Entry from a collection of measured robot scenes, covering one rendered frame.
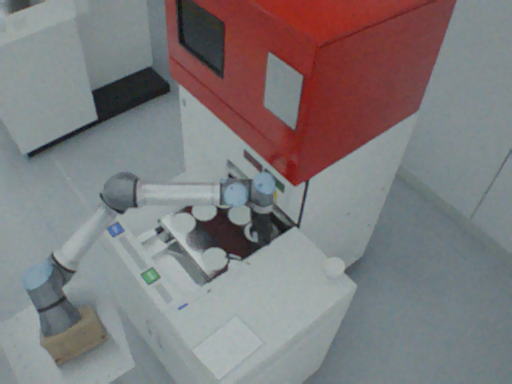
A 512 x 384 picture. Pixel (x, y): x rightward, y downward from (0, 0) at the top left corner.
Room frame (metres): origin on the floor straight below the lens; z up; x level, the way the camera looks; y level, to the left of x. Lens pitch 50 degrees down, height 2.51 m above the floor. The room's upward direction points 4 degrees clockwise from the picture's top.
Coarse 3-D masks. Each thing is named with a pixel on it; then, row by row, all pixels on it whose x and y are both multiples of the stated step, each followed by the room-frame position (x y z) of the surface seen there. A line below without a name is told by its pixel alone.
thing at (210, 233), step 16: (192, 208) 1.25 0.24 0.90; (224, 208) 1.26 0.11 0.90; (208, 224) 1.18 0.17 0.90; (224, 224) 1.18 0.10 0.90; (192, 240) 1.09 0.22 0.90; (208, 240) 1.10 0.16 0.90; (224, 240) 1.10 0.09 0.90; (240, 240) 1.11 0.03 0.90; (192, 256) 1.02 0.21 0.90; (240, 256) 1.03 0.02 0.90; (208, 272) 0.95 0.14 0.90
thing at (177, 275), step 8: (144, 248) 1.05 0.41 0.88; (160, 256) 1.02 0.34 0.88; (168, 256) 1.02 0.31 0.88; (160, 264) 0.98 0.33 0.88; (168, 264) 0.98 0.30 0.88; (176, 264) 0.99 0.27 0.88; (168, 272) 0.95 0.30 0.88; (176, 272) 0.95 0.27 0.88; (184, 272) 0.95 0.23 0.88; (176, 280) 0.91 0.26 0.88; (184, 280) 0.92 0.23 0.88; (184, 288) 0.88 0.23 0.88
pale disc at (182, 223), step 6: (174, 216) 1.20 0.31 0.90; (180, 216) 1.20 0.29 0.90; (186, 216) 1.21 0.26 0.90; (192, 216) 1.21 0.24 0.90; (174, 222) 1.17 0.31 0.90; (180, 222) 1.17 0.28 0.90; (186, 222) 1.18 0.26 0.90; (192, 222) 1.18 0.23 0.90; (174, 228) 1.14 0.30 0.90; (180, 228) 1.14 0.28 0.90; (186, 228) 1.15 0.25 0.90; (192, 228) 1.15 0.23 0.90
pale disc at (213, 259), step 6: (204, 252) 1.04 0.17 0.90; (210, 252) 1.04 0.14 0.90; (216, 252) 1.04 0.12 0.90; (222, 252) 1.05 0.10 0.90; (204, 258) 1.01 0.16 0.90; (210, 258) 1.01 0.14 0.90; (216, 258) 1.02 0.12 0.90; (222, 258) 1.02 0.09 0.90; (204, 264) 0.98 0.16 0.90; (210, 264) 0.99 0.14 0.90; (216, 264) 0.99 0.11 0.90; (222, 264) 0.99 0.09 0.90
